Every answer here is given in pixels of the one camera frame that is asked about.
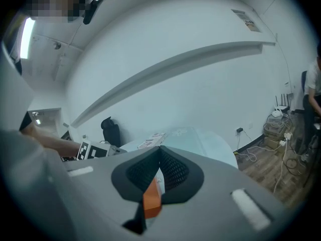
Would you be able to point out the white printed box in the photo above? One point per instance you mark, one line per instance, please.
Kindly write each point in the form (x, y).
(157, 136)

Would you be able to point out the black head-mounted camera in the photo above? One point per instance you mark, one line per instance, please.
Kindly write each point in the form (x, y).
(91, 6)

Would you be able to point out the black wall power adapter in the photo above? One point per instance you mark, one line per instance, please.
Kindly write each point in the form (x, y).
(239, 129)

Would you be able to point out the white router with antennas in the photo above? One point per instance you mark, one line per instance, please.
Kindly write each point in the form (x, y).
(281, 108)

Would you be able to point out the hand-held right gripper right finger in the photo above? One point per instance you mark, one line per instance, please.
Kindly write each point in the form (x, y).
(213, 210)

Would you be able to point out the person's left forearm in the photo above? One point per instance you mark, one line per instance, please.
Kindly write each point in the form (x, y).
(50, 142)

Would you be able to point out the round table with white cloth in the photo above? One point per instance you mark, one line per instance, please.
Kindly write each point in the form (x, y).
(200, 144)

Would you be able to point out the printed paper sheet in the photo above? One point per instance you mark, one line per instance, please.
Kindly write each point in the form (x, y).
(145, 144)

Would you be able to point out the blue chair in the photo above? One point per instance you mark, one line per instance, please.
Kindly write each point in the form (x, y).
(304, 81)

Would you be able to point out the person's head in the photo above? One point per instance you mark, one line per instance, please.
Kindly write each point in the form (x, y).
(55, 1)

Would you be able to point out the ceiling light panel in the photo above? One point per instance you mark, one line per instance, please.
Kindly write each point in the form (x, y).
(27, 38)

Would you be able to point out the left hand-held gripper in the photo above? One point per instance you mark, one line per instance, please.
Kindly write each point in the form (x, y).
(96, 150)

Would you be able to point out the wall poster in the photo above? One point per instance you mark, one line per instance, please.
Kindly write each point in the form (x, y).
(247, 21)

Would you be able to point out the black office chair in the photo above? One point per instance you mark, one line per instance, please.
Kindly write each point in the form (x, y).
(111, 133)

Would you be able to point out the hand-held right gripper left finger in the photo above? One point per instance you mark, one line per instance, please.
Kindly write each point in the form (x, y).
(105, 205)

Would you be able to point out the small white power strip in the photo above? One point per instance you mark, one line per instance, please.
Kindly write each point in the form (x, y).
(287, 138)

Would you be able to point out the orange and white small box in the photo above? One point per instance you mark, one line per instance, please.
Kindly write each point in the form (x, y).
(151, 202)

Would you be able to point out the long white wall ledge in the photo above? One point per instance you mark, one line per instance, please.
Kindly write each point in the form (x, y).
(163, 71)

